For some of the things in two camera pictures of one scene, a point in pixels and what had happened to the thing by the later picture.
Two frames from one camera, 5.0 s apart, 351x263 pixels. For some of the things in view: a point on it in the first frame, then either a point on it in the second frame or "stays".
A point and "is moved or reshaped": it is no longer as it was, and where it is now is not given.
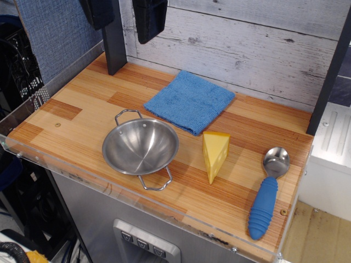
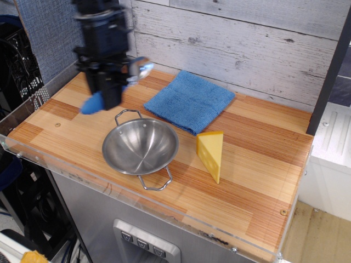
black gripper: [150, 17] to [106, 38]
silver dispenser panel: [131, 245] stays
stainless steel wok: [141, 147] stays
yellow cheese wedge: [215, 148] is moved or reshaped
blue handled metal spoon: [276, 161] to [139, 70]
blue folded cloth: [190, 101] stays
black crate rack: [22, 90] stays
